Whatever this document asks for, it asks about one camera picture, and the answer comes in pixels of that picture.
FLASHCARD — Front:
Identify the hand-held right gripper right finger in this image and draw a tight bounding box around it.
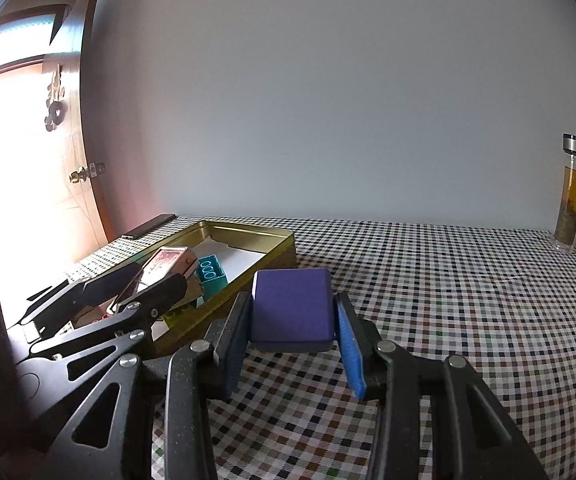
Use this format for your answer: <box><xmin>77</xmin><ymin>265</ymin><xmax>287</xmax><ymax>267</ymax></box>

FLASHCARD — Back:
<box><xmin>333</xmin><ymin>291</ymin><xmax>549</xmax><ymax>480</ymax></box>

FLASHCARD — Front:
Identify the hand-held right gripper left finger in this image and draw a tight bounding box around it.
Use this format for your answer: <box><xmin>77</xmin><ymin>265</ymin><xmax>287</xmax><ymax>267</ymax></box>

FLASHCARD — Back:
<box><xmin>50</xmin><ymin>291</ymin><xmax>254</xmax><ymax>480</ymax></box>

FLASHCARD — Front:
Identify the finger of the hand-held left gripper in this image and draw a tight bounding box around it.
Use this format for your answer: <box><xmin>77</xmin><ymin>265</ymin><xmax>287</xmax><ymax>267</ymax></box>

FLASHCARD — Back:
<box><xmin>30</xmin><ymin>274</ymin><xmax>189</xmax><ymax>361</ymax></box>
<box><xmin>18</xmin><ymin>261</ymin><xmax>142</xmax><ymax>341</ymax></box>

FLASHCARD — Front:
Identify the brown card box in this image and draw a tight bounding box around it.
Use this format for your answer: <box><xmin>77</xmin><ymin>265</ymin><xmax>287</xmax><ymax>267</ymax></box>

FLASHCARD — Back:
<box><xmin>118</xmin><ymin>246</ymin><xmax>199</xmax><ymax>311</ymax></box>

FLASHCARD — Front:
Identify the blue building block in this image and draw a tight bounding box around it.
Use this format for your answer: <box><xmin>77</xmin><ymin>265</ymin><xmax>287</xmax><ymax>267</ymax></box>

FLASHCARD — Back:
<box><xmin>195</xmin><ymin>255</ymin><xmax>229</xmax><ymax>298</ymax></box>

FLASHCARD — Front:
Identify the purple box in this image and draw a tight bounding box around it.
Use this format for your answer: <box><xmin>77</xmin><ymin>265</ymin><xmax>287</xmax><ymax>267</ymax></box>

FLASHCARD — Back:
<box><xmin>250</xmin><ymin>267</ymin><xmax>336</xmax><ymax>353</ymax></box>

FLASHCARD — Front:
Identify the gold metal tin box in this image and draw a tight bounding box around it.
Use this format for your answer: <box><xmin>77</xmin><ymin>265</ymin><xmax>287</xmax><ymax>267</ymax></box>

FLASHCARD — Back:
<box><xmin>65</xmin><ymin>219</ymin><xmax>297</xmax><ymax>361</ymax></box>

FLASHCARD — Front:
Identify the black flat device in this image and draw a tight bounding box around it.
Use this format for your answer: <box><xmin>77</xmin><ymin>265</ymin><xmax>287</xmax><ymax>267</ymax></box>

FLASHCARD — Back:
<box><xmin>122</xmin><ymin>214</ymin><xmax>178</xmax><ymax>240</ymax></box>

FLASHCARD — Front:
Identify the white paper sheet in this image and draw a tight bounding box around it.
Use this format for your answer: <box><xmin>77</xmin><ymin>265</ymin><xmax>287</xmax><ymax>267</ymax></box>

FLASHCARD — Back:
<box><xmin>188</xmin><ymin>232</ymin><xmax>269</xmax><ymax>286</ymax></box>

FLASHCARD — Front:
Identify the brass door knob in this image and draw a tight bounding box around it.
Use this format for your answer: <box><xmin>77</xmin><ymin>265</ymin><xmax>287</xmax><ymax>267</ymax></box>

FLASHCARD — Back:
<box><xmin>68</xmin><ymin>161</ymin><xmax>106</xmax><ymax>184</ymax></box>

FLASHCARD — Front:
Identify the checked tablecloth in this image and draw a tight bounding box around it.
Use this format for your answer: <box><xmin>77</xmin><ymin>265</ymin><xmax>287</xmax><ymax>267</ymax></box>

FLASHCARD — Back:
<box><xmin>65</xmin><ymin>215</ymin><xmax>576</xmax><ymax>480</ymax></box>

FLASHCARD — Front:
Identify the brown wooden door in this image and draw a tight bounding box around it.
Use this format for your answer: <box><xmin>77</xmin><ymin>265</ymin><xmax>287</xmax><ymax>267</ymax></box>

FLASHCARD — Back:
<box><xmin>0</xmin><ymin>0</ymin><xmax>114</xmax><ymax>281</ymax></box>

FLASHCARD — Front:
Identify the hanging door ornament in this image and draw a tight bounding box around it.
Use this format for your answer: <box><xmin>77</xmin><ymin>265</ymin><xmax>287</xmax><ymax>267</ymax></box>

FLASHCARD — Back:
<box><xmin>43</xmin><ymin>65</ymin><xmax>69</xmax><ymax>132</ymax></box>

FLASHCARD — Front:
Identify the glass tea bottle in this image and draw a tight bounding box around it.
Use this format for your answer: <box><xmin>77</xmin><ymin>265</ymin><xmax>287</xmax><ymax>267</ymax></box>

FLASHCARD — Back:
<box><xmin>554</xmin><ymin>133</ymin><xmax>576</xmax><ymax>252</ymax></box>

